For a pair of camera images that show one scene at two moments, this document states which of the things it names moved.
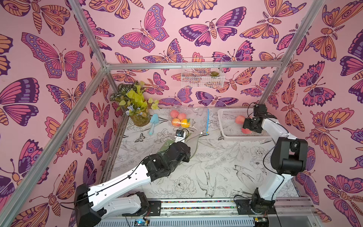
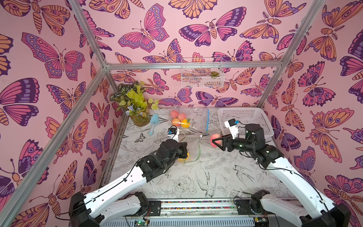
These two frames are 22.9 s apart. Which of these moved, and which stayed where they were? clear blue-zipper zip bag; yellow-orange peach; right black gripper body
Moved: right black gripper body
Stayed: clear blue-zipper zip bag; yellow-orange peach
